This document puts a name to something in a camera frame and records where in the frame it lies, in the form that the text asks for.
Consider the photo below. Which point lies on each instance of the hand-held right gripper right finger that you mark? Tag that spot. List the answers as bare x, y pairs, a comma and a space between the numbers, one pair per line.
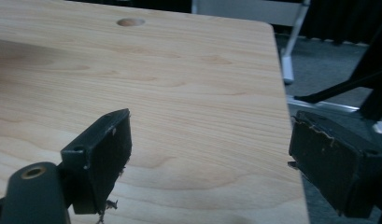
332, 165

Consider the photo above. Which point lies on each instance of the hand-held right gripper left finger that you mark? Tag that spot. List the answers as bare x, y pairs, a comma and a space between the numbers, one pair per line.
98, 161

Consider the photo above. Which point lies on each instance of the white metal stand leg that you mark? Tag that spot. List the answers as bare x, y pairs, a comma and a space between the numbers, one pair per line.
290, 53

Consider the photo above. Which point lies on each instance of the dark curtain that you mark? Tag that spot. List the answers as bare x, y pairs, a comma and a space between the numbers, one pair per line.
344, 18

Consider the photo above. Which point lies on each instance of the silver metal floor rail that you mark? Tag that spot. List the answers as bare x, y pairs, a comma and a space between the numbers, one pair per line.
322, 105

